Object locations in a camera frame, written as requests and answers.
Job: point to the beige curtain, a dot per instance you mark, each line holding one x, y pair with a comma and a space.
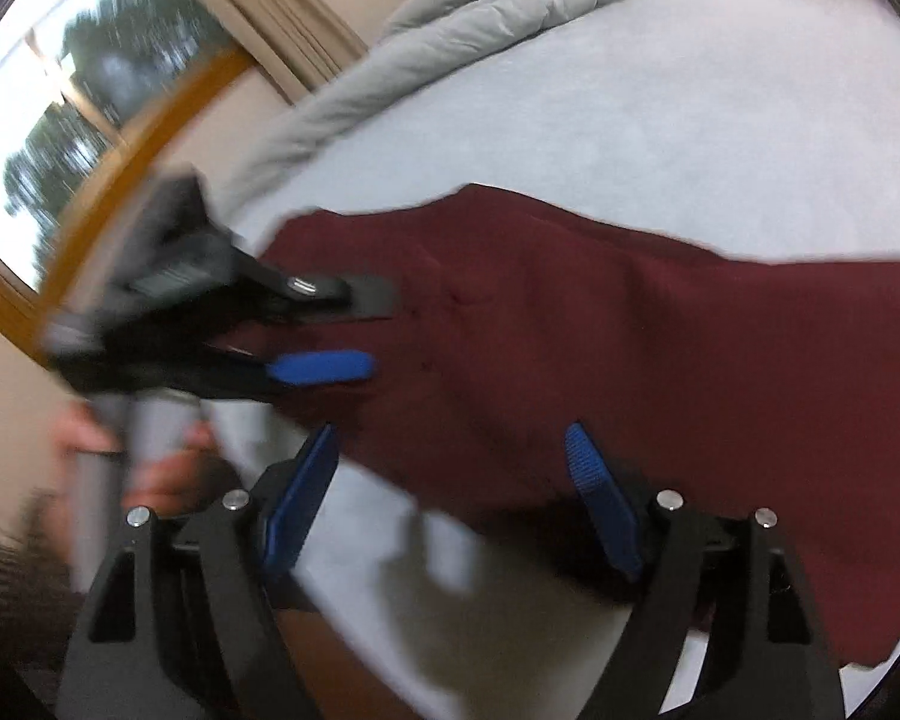
299, 44

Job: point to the maroon pants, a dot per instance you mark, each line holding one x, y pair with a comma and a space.
739, 384

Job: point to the white bed sheet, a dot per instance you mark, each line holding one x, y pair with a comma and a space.
760, 128

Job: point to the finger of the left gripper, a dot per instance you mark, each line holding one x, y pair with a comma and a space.
315, 368
277, 298

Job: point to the wooden framed window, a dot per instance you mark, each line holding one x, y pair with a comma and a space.
90, 92

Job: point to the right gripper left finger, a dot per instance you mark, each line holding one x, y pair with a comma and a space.
181, 619

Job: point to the grey blanket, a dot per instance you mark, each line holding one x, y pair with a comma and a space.
422, 42

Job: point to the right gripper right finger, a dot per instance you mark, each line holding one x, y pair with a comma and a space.
723, 625

